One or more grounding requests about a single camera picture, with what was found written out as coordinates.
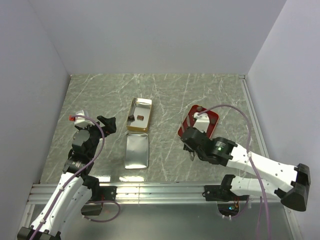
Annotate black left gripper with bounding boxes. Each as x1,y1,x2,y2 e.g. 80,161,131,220
76,115,116,158

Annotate dark chocolate piece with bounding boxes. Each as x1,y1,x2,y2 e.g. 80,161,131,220
128,115,135,122

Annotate brown square chocolate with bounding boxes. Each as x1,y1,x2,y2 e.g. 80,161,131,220
137,115,144,121

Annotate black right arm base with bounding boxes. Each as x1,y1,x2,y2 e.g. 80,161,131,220
202,185,248,218

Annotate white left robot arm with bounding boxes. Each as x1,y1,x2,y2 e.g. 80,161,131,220
17,111,117,240

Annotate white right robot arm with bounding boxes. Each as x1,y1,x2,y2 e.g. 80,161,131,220
181,127,311,212

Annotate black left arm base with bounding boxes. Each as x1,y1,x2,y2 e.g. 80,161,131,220
81,186,117,216

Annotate red tin tray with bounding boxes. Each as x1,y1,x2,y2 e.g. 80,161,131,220
177,105,219,139

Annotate silver tin lid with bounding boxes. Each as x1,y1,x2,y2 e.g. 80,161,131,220
124,133,149,170

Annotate gold tin box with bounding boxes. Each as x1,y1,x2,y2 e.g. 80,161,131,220
126,97,153,133

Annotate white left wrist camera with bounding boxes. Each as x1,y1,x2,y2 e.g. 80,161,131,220
69,110,92,128

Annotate aluminium front rail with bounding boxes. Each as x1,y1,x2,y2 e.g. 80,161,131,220
27,182,280,205

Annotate aluminium rail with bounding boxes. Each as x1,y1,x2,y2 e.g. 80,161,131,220
27,182,280,205
238,74,270,158

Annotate aluminium right rail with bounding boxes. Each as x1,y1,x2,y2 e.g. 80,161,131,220
238,74,270,158

